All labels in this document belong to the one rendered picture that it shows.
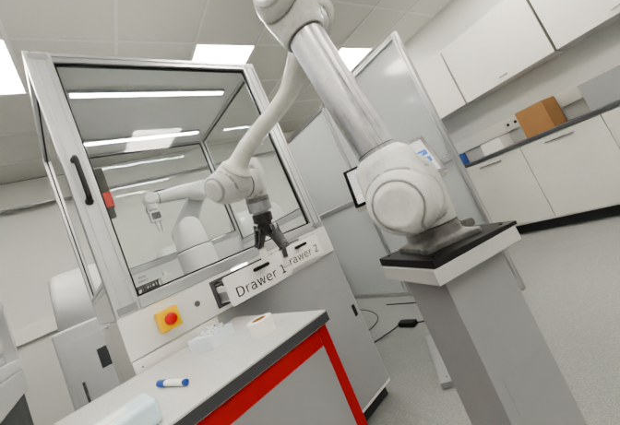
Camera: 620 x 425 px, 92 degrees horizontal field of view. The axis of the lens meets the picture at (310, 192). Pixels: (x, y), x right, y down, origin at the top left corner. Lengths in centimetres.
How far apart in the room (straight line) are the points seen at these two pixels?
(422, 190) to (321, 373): 50
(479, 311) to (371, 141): 51
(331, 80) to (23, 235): 424
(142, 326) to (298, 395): 66
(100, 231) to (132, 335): 37
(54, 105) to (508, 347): 165
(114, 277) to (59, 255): 330
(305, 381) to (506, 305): 55
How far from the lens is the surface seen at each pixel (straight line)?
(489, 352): 95
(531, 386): 105
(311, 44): 84
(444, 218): 90
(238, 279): 121
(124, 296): 127
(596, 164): 352
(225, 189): 94
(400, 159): 69
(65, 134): 143
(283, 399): 80
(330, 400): 87
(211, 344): 101
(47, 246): 459
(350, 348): 170
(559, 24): 388
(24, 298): 455
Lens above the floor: 97
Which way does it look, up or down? 6 degrees up
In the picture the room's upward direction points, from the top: 24 degrees counter-clockwise
